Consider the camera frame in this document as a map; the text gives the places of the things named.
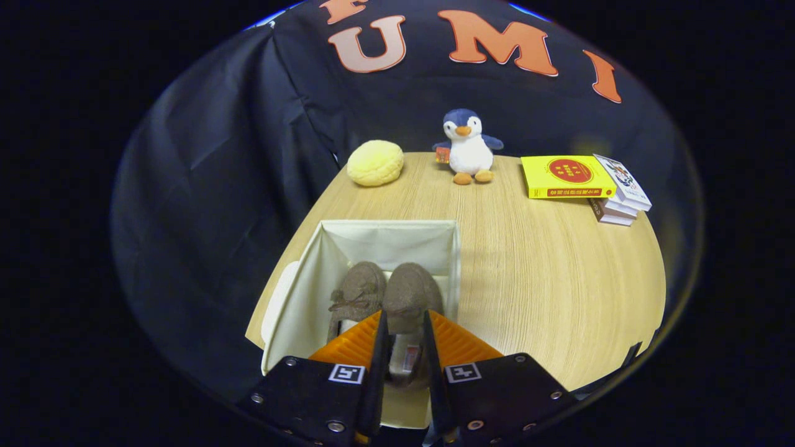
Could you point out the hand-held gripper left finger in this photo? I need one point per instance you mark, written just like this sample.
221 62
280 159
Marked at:
376 379

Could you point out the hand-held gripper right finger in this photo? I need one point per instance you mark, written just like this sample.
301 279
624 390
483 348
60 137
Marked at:
435 379

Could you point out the brown suede shoe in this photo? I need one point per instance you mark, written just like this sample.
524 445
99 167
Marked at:
357 292
410 292

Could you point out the cream fabric storage box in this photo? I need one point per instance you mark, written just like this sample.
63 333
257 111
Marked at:
385 239

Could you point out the yellow plush bun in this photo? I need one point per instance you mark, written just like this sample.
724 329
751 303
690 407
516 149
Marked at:
375 162

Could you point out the plush penguin toy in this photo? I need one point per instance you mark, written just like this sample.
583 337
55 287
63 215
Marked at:
470 152

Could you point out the yellow book with red circle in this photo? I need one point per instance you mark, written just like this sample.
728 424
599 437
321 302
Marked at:
565 177

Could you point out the black backdrop cloth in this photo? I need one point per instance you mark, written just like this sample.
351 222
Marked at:
205 186

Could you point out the white illustrated book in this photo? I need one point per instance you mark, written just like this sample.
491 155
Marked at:
624 183

